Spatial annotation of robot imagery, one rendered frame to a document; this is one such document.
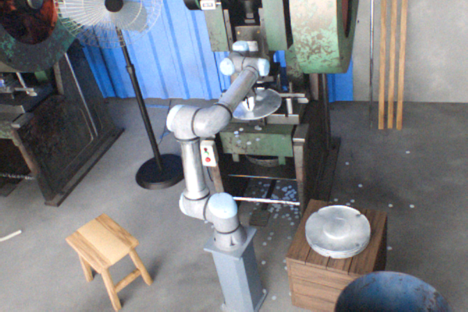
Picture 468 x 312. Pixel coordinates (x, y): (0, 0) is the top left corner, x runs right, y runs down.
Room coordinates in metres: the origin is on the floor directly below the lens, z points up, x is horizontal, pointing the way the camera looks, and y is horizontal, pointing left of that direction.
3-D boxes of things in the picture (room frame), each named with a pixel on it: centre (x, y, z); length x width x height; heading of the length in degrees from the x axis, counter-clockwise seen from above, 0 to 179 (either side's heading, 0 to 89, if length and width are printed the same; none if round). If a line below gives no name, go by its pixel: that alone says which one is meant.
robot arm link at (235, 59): (2.00, -0.06, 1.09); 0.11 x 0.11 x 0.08; 54
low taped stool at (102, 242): (1.85, 0.78, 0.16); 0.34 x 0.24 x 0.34; 38
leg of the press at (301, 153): (2.33, -0.50, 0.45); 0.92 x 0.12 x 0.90; 157
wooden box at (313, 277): (1.57, -0.38, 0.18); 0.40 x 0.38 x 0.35; 150
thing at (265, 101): (2.14, -0.13, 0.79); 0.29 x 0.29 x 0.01
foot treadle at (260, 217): (2.18, -0.14, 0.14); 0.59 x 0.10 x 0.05; 157
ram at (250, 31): (2.27, -0.18, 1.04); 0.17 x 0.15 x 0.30; 157
